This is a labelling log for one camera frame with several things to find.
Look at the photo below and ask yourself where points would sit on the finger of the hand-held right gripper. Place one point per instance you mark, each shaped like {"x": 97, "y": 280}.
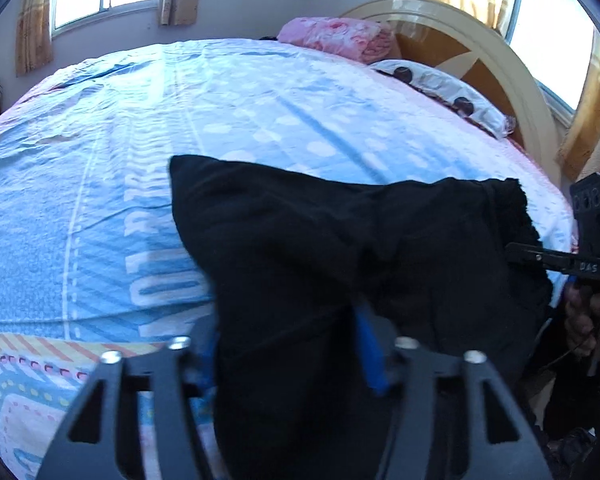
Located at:
{"x": 535, "y": 256}

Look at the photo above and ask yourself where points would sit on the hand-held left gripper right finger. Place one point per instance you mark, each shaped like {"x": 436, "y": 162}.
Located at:
{"x": 372, "y": 355}

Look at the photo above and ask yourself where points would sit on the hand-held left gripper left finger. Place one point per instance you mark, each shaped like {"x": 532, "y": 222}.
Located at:
{"x": 206, "y": 365}

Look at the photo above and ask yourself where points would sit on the black pants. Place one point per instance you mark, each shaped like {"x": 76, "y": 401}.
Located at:
{"x": 305, "y": 240}

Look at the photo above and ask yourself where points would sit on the person's right hand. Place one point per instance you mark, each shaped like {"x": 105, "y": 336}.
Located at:
{"x": 580, "y": 320}

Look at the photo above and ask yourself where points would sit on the wooden bed headboard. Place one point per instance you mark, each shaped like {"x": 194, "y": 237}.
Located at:
{"x": 525, "y": 100}

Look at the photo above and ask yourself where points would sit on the person's leg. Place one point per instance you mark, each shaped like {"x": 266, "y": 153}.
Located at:
{"x": 560, "y": 400}

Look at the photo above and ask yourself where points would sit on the white pillow with dark spots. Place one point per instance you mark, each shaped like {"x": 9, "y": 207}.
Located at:
{"x": 440, "y": 85}

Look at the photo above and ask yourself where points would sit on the blue dotted bed sheet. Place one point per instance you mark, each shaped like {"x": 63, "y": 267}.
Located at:
{"x": 105, "y": 160}

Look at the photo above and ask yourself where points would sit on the pink folded blanket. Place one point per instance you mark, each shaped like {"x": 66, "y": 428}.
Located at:
{"x": 335, "y": 35}

